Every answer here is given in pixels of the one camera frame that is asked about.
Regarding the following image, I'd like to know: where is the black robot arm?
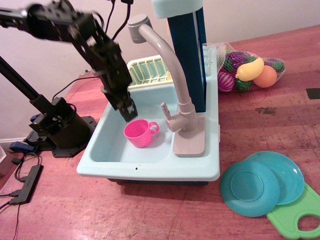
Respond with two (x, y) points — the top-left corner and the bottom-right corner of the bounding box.
(0, 0), (138, 149)

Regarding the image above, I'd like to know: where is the front teal plate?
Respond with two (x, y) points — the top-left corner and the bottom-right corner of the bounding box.
(220, 160), (280, 217)

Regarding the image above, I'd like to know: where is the green cutting board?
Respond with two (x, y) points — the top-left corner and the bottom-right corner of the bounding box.
(266, 183), (320, 240)

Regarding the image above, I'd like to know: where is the yellow dish rack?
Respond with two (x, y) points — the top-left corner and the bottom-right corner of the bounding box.
(127, 55), (173, 90)

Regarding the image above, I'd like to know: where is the black USB hub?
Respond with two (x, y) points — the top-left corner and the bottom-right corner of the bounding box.
(8, 164), (44, 205)

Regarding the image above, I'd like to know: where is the light blue toy sink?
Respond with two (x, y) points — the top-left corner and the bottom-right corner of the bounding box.
(76, 46), (220, 182)

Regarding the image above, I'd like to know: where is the dark blue water tower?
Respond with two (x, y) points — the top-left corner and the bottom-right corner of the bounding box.
(152, 0), (207, 113)

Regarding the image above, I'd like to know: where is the mesh bag of toy fruit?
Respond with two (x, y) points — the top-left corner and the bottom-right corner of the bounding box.
(202, 42), (286, 93)

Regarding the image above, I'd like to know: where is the purple striped toy fruit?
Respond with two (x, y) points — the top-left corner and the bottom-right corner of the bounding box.
(217, 71), (234, 92)

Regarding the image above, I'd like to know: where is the teal plate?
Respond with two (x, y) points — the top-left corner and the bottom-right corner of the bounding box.
(220, 160), (280, 217)
(246, 151), (305, 205)

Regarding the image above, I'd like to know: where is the black tape patch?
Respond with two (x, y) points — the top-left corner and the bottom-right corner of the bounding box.
(306, 88), (320, 100)

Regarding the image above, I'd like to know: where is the pink plastic toy cup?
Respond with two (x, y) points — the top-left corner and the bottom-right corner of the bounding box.
(123, 119), (160, 148)

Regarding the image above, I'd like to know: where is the blue clamp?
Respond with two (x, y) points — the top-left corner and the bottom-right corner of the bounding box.
(9, 141), (37, 153)

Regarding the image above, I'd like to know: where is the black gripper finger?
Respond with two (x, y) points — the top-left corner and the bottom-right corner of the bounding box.
(119, 98), (138, 122)

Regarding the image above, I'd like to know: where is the rear teal plate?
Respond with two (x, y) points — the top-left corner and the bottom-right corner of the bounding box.
(246, 151), (305, 205)

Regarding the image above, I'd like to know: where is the orange toy fruit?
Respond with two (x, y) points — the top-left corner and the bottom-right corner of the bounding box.
(253, 65), (277, 88)

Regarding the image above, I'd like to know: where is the yellow toy mango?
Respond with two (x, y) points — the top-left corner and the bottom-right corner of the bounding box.
(235, 58), (264, 82)

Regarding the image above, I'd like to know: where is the grey toy faucet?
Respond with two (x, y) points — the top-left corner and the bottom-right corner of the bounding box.
(127, 14), (206, 157)

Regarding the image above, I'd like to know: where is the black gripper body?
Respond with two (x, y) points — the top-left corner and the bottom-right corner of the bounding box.
(89, 37), (132, 110)

